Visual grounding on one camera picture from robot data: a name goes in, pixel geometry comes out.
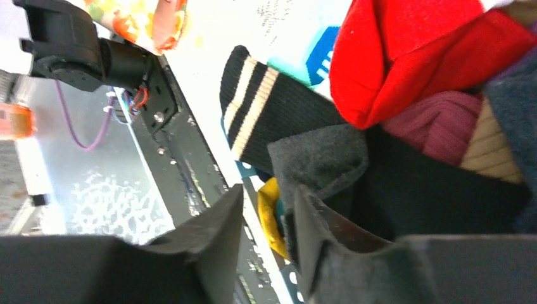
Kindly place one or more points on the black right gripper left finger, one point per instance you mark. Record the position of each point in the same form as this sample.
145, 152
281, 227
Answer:
194, 263

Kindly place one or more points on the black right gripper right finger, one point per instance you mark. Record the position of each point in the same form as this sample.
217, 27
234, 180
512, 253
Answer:
342, 263

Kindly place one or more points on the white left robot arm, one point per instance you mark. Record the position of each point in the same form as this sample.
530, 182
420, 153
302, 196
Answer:
57, 40

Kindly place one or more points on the black cream striped sock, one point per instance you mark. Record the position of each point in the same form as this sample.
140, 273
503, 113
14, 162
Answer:
261, 105

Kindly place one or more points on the red sock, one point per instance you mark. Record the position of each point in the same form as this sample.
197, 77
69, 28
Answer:
391, 54

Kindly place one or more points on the orange floral cloth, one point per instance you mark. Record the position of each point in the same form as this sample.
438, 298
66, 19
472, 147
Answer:
153, 25

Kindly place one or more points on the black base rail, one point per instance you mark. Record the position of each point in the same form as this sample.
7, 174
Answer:
189, 180

